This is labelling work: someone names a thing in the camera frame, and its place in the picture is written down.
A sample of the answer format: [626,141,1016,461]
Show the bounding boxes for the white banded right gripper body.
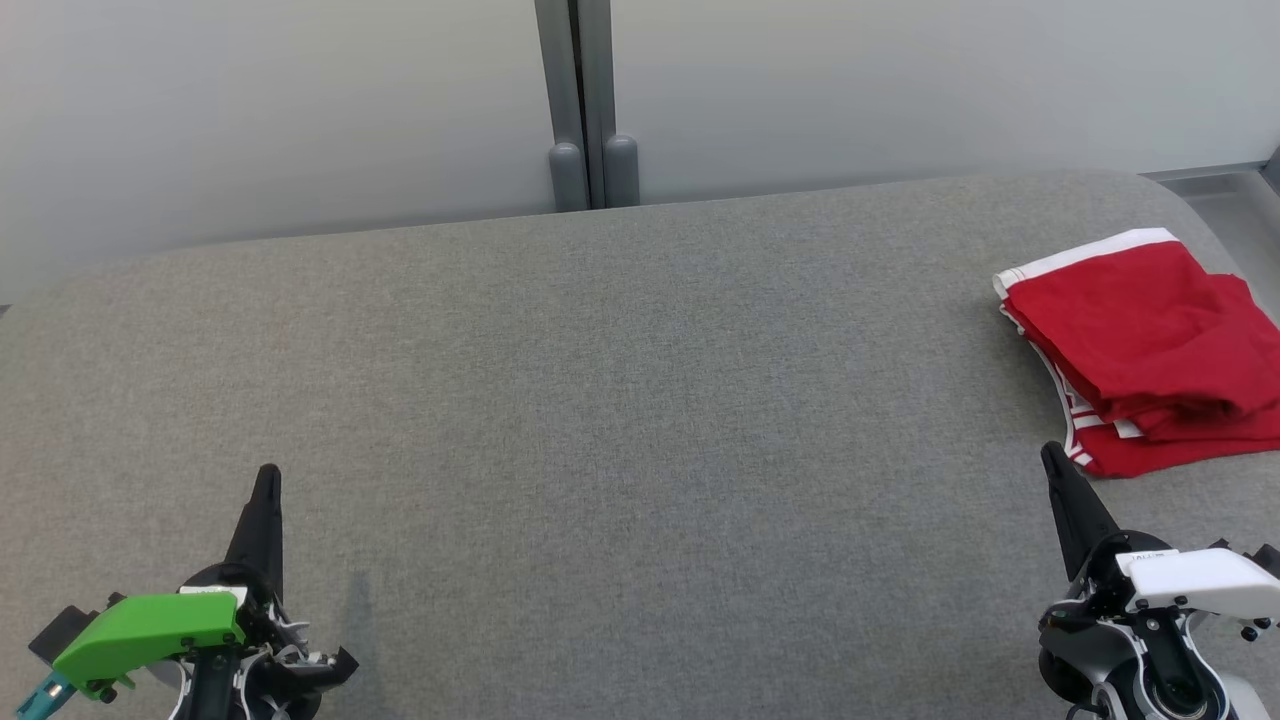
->
[1040,530,1280,641]

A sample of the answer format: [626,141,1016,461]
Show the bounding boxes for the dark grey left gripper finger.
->
[225,464,284,601]

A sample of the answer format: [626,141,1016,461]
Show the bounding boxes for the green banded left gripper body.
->
[52,565,311,701]

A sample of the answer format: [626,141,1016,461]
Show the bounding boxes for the grey partition post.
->
[580,0,641,209]
[535,0,589,213]

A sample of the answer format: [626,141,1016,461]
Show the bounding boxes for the red basketball jersey white sleeves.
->
[1000,272,1280,479]

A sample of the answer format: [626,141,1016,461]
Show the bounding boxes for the left camera cable teal plug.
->
[15,672,76,720]

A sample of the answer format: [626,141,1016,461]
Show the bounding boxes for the grey metal wall rail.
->
[1140,160,1280,183]

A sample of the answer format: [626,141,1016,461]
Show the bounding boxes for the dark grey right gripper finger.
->
[1042,442,1121,581]

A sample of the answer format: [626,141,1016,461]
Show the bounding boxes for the red shorts with white stripes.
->
[993,228,1263,441]

